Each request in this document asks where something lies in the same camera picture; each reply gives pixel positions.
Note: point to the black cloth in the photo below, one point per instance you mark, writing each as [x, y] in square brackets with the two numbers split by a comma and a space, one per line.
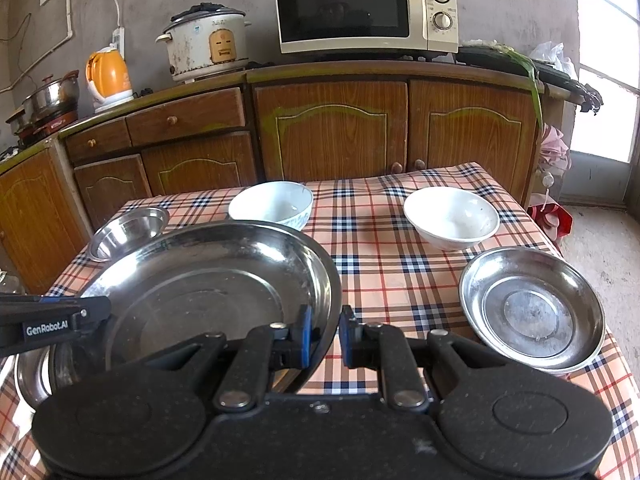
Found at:
[205, 7]

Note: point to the pink plastic bag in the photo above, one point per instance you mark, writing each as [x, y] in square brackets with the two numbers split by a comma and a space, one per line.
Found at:
[552, 147]

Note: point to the steel pot with lid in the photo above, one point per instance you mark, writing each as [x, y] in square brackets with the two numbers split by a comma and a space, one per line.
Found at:
[50, 95]

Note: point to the green onion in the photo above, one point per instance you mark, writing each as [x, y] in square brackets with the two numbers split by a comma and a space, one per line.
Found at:
[520, 60]

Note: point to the wide wooden drawer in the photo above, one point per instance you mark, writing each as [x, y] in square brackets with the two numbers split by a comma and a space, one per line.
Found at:
[200, 115]

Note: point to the small steel plate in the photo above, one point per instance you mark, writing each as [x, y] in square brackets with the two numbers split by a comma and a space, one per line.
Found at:
[537, 310]

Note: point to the blue patterned white bowl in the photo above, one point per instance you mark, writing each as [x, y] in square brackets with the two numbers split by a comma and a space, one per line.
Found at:
[270, 205]

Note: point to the black gas stove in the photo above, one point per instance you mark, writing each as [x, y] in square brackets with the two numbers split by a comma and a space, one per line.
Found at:
[490, 57]

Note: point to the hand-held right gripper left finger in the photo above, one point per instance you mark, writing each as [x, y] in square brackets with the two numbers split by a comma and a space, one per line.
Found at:
[305, 340]

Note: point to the orange electric kettle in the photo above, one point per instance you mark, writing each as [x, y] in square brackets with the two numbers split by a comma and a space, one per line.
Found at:
[107, 75]

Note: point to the wooden kitchen cabinet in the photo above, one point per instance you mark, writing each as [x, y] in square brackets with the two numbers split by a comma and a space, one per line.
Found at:
[330, 130]

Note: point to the red bag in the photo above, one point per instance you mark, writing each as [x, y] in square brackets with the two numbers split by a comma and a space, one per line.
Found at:
[560, 220]

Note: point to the cream microwave oven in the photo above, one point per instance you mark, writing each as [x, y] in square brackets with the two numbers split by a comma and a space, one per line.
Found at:
[350, 5]

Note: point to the large steel plate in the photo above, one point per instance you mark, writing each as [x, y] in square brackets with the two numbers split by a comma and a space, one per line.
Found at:
[200, 285]

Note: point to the plain white bowl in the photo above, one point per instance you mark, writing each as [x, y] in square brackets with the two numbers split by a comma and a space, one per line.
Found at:
[450, 215]

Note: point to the white rice cooker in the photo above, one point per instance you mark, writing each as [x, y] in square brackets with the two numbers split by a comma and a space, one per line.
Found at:
[200, 45]

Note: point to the white wall power strip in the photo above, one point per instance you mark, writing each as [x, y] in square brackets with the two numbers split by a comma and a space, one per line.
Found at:
[117, 40]

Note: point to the small black object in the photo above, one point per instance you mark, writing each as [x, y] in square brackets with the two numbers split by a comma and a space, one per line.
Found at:
[141, 92]

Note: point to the white plastic bag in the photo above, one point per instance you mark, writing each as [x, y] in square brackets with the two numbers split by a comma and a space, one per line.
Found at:
[552, 57]

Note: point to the white wall conduit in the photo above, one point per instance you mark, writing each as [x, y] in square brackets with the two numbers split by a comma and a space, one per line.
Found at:
[66, 10]

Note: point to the narrow wooden drawer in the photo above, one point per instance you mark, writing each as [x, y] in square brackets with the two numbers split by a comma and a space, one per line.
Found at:
[100, 135]

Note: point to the steel bowl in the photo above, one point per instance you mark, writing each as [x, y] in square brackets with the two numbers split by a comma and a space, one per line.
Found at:
[125, 235]

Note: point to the wooden cabinet door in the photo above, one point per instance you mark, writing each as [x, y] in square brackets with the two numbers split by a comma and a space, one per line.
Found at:
[112, 190]
[200, 165]
[470, 130]
[330, 130]
[30, 210]

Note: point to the window with grey frame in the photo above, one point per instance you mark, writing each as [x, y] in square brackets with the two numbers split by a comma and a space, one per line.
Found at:
[605, 35]

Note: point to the plaid tablecloth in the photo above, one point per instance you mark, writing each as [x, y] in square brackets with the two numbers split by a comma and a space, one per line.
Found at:
[370, 260]

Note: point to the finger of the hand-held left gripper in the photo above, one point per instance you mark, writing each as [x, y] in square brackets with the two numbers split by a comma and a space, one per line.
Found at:
[45, 330]

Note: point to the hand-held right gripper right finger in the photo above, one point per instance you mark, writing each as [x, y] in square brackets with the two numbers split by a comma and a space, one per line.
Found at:
[348, 340]

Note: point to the red induction cooker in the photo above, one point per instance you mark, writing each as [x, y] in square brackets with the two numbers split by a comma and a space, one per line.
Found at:
[55, 122]

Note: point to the small steel pot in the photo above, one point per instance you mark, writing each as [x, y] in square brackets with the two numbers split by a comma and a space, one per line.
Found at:
[17, 120]

